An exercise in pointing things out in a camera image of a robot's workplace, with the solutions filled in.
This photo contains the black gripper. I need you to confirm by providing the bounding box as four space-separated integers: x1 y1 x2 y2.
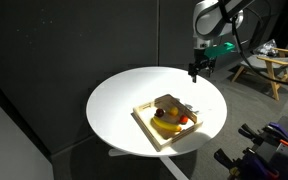
187 48 217 84

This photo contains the dark red toy plum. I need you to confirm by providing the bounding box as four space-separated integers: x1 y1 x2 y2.
154 108 165 118

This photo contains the yellow toy lemon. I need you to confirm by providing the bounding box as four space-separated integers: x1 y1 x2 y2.
169 106 180 117

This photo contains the yellow toy banana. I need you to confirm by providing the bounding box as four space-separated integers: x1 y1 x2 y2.
150 117 183 133

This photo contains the wooden slatted tray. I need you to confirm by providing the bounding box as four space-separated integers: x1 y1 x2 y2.
132 93 204 153

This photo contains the clear plastic bag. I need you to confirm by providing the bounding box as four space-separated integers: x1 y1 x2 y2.
253 39 280 57

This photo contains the wooden armchair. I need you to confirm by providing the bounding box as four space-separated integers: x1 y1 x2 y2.
231 46 288 102

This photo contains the purple and orange clamp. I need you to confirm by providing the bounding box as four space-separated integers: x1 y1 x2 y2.
213 148 280 180
238 121 288 150

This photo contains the white table base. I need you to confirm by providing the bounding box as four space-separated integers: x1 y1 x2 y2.
108 148 190 180

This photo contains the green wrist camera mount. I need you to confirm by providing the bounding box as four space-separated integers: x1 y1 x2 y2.
203 41 236 59

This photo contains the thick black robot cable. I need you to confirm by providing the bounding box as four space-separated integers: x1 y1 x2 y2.
217 0 288 88

